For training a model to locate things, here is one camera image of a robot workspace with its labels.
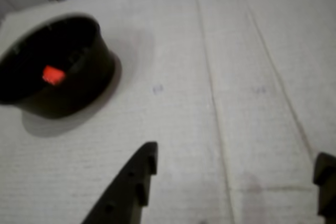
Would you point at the red lego block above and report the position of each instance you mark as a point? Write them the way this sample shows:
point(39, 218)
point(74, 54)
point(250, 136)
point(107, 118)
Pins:
point(53, 75)

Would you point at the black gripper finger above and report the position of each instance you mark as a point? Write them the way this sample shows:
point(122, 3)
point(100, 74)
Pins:
point(326, 182)
point(126, 190)

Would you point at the brown cardboard sheet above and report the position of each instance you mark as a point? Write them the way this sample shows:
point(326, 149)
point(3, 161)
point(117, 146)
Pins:
point(183, 77)

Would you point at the black round bowl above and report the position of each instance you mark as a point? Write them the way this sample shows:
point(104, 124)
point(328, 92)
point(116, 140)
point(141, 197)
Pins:
point(86, 77)

